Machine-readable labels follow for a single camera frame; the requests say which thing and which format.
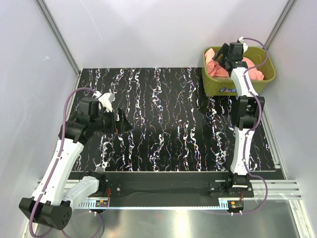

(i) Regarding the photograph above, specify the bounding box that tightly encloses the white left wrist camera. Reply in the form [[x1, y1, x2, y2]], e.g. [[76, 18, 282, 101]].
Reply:
[[93, 91, 115, 112]]

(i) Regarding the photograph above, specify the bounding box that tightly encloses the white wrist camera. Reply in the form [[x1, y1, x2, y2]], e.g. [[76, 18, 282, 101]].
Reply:
[[93, 91, 115, 112], [237, 37, 248, 53]]

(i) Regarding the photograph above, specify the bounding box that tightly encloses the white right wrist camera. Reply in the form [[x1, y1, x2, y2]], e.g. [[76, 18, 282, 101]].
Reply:
[[237, 37, 248, 53]]

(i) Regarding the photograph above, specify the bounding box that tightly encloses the aluminium frame rail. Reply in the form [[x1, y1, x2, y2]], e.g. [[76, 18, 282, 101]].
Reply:
[[32, 179, 303, 200]]

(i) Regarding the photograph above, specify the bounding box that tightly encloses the olive green plastic bin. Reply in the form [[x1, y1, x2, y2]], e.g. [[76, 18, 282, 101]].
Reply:
[[202, 47, 275, 97]]

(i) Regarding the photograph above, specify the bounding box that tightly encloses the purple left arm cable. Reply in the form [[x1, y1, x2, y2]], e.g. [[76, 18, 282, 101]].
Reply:
[[29, 87, 104, 238]]

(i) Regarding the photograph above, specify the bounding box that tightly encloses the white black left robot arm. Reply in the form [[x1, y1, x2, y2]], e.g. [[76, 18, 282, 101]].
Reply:
[[19, 93, 132, 230]]

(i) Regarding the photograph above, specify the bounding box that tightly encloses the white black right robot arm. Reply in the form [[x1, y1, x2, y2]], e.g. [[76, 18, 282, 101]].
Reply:
[[210, 42, 265, 199]]

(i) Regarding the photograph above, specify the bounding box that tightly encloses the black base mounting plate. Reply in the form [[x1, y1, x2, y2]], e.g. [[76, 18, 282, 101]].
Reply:
[[105, 172, 247, 209]]

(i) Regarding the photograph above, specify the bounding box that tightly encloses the left slotted cable duct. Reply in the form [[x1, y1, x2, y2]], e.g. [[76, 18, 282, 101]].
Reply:
[[77, 199, 109, 210]]

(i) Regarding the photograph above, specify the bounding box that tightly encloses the right slotted cable duct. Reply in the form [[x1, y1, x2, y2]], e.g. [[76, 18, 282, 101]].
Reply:
[[218, 198, 244, 213]]

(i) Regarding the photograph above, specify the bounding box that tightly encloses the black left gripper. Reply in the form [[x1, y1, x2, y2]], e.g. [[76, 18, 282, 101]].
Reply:
[[92, 107, 132, 134]]

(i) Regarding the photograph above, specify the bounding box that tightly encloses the slotted cable duct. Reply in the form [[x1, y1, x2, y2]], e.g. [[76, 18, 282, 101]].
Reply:
[[218, 198, 244, 213], [77, 199, 109, 210]]

